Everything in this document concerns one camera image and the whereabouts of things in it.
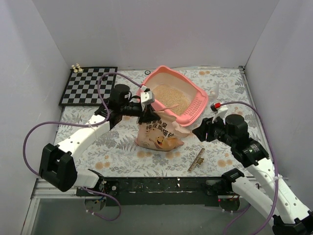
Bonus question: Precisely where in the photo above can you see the clear plastic litter scoop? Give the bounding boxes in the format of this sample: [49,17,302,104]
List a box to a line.
[209,83,220,102]

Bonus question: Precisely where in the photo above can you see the orange cat litter bag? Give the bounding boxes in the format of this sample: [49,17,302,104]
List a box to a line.
[135,110,191,151]

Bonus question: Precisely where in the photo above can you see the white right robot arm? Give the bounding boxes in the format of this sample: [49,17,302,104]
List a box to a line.
[192,115,313,235]

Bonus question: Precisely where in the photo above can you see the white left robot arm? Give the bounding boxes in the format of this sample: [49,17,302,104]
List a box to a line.
[39,84,155,196]

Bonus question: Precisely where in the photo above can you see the beige litter in box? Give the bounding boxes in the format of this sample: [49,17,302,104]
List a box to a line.
[153,85,191,116]

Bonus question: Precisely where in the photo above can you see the pink cat litter box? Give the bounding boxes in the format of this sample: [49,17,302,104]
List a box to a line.
[142,66,209,126]

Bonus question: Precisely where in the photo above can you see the brown bag sealing clip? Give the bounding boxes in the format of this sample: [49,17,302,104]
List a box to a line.
[187,148,205,172]

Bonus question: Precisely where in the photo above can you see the black white chessboard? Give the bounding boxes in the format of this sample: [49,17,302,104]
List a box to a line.
[59,67,118,107]

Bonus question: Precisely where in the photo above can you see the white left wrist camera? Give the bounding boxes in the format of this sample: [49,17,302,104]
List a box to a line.
[140,85,155,108]

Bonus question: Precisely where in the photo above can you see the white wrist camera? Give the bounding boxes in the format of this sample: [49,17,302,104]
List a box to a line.
[140,85,155,108]
[210,103,228,123]

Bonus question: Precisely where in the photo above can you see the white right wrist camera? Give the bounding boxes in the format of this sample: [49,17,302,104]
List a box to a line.
[210,103,228,123]

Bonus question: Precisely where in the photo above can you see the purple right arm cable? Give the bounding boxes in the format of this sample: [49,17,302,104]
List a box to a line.
[215,101,281,235]

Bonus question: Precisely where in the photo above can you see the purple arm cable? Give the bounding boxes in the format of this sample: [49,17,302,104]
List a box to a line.
[215,101,281,235]
[23,72,147,221]

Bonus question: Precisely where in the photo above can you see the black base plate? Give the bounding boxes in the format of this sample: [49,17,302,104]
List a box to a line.
[75,176,255,208]

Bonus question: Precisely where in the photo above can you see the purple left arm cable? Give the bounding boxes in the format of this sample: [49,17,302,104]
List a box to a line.
[23,72,147,221]

